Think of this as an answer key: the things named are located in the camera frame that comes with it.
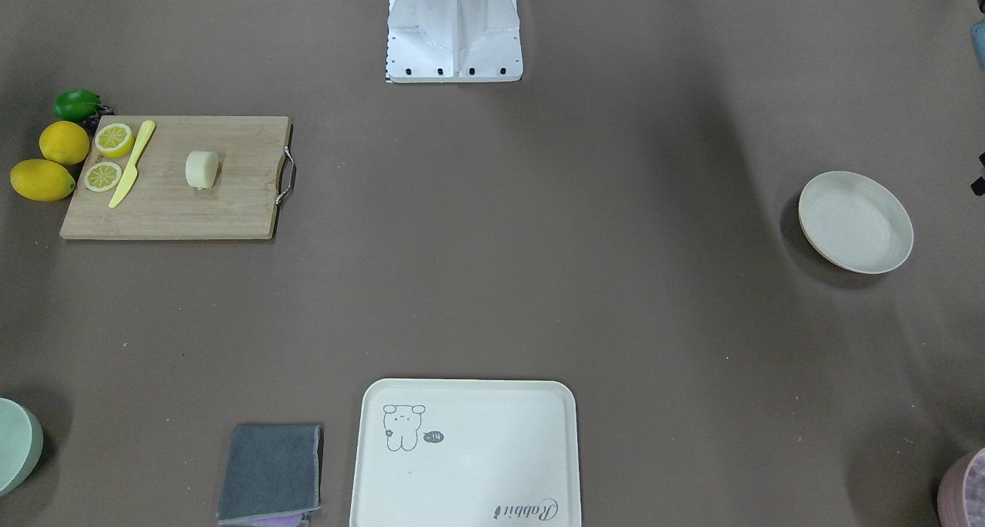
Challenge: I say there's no cream rectangular tray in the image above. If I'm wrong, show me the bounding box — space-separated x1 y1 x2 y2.
349 379 582 526

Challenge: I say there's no lemon half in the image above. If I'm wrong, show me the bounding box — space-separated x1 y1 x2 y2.
94 122 136 159
81 160 123 193

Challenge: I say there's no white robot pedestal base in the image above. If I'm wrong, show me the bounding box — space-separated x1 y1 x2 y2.
385 0 524 83

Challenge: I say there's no mint green bowl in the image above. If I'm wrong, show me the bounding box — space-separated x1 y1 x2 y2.
1 398 43 496

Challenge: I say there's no pink bowl with ice cubes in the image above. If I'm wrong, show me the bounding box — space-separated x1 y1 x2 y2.
937 449 984 526

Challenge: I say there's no lemon half lower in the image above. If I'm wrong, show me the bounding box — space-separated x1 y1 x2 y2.
81 160 123 193

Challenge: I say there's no lemon half upper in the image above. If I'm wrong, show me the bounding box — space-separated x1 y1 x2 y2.
94 122 136 159

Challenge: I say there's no whole yellow lemon near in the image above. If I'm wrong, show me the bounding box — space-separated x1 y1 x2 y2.
9 159 76 202

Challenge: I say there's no cream round plate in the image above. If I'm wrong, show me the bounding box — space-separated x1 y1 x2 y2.
797 172 914 275

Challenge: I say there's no whole yellow lemon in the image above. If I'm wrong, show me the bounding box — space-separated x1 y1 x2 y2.
38 120 89 165
9 159 76 202

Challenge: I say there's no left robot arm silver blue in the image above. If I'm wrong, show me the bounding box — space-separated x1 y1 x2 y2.
970 0 985 71

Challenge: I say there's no green lime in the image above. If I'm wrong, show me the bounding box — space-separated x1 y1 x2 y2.
52 88 102 123

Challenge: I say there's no grey folded cloth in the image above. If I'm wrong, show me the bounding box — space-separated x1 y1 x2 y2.
217 423 322 526

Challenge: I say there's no wooden cutting board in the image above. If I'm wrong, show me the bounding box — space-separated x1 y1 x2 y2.
60 115 292 240

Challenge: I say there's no whole yellow lemon far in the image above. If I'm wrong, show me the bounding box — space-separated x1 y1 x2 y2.
38 120 89 165

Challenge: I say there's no yellow plastic knife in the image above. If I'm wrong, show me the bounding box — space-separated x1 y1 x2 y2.
109 119 157 208

